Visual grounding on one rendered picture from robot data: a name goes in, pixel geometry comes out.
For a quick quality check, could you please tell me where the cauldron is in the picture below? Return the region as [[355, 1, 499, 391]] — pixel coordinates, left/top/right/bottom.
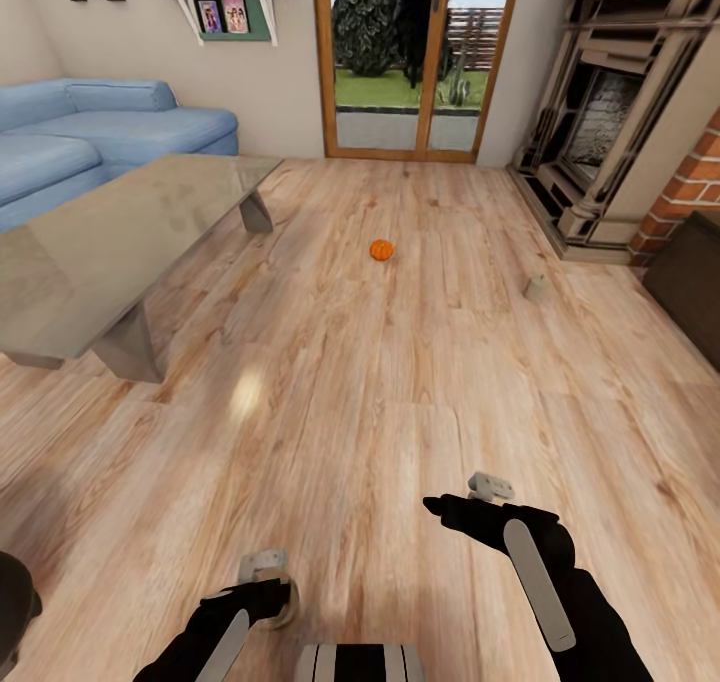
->
[[0, 551, 42, 682]]

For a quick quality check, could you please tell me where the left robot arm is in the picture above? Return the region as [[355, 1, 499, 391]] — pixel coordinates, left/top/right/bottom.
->
[[133, 549, 291, 682]]

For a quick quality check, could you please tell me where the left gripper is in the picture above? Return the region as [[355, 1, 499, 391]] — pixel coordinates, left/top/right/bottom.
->
[[235, 578, 291, 622]]

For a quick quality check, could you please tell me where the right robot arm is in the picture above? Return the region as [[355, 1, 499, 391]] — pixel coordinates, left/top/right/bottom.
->
[[423, 473, 653, 682]]

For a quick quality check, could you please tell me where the pillar candle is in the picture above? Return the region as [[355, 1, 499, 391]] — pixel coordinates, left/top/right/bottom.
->
[[254, 568, 299, 629], [522, 275, 552, 304]]

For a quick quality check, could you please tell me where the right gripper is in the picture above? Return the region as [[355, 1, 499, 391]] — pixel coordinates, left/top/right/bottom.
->
[[423, 493, 493, 545]]

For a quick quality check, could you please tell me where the pumpkin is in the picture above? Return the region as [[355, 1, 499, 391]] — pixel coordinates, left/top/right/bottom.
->
[[369, 239, 394, 261]]

